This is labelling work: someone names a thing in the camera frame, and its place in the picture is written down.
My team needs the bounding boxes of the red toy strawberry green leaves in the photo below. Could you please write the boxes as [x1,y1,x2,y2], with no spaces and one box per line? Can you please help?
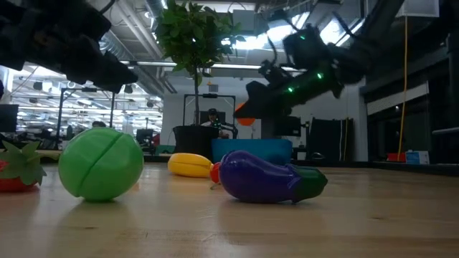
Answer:
[0,140,60,194]

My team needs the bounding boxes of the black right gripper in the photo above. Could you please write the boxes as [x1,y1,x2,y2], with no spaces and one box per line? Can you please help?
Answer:
[235,66,344,119]

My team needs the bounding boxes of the purple toy eggplant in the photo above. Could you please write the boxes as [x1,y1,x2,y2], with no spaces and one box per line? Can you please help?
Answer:
[218,149,329,204]

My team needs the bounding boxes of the small red toy cherry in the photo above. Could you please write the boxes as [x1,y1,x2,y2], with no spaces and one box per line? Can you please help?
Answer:
[209,161,222,190]

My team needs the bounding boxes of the dark wall screen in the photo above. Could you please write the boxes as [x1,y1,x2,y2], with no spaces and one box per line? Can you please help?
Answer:
[260,117,302,139]

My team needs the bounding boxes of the white and blue box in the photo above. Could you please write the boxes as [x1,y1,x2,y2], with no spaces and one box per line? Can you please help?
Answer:
[405,150,430,165]

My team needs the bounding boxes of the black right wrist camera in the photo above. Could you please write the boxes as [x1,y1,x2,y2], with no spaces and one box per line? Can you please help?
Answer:
[258,59,288,82]

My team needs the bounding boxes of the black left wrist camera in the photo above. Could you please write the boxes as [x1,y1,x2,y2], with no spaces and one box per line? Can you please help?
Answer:
[70,3,113,42]

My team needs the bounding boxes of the green round toy cabbage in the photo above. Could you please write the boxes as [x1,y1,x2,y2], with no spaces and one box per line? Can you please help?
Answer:
[57,127,145,201]

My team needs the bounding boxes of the black background station frame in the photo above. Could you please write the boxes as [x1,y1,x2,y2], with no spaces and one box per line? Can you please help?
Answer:
[183,93,237,126]

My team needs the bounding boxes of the green potted plant black pot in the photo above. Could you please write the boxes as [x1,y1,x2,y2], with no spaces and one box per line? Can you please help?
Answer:
[153,0,247,161]

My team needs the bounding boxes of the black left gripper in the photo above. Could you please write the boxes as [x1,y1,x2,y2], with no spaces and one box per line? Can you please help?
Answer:
[0,14,138,93]

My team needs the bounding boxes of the black tall stand frame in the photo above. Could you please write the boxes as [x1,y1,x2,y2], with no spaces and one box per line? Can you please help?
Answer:
[55,87,115,146]

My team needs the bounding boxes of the black standing panels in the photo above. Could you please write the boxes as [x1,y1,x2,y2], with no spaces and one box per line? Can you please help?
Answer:
[308,117,355,162]

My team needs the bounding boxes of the yellow toy banana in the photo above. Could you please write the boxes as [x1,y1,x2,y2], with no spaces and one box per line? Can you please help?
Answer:
[167,153,214,178]

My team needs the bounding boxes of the teal plastic tupperware container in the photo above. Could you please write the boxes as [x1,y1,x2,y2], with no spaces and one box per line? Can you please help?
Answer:
[210,138,294,166]

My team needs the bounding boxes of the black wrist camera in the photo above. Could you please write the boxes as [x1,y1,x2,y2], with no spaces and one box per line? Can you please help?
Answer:
[70,3,113,42]
[258,59,288,82]

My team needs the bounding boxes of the yellow hanging cable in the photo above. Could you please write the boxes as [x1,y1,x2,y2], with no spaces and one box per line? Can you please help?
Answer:
[397,16,410,162]

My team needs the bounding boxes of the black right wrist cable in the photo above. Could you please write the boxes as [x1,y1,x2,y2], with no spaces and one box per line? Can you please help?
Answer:
[267,34,279,67]

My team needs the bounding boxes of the small dark office monitor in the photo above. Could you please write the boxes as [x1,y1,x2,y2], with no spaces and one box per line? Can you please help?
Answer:
[136,128,154,143]

